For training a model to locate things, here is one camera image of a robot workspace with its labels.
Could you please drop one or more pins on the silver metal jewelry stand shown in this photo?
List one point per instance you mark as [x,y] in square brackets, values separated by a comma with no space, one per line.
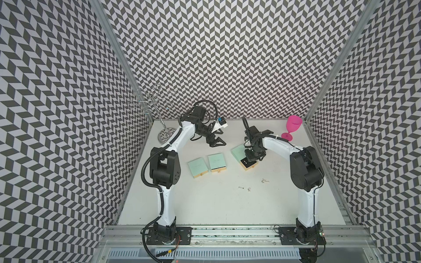
[154,104]

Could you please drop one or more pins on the mint green middle jewelry box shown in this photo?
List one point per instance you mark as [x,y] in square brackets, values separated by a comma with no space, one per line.
[217,162]

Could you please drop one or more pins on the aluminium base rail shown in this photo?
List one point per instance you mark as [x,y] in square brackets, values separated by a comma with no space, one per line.
[338,236]

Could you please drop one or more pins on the mint green drawer jewelry box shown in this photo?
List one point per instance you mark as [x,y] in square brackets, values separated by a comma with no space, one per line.
[239,154]

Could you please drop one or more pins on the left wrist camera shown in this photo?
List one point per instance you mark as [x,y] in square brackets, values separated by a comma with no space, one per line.
[219,124]

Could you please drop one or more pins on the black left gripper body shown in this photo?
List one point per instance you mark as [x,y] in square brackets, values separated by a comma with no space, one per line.
[204,130]

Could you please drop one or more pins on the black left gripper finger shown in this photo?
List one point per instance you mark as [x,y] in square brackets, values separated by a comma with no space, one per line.
[220,142]
[211,142]

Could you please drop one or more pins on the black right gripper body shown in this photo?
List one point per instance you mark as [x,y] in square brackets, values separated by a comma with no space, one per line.
[254,152]

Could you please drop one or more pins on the pink plastic goblet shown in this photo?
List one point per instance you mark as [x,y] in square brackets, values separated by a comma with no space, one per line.
[293,124]

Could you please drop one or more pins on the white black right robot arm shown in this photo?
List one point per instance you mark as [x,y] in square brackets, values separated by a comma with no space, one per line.
[306,174]

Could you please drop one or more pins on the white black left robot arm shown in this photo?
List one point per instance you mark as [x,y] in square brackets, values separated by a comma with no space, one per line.
[162,169]

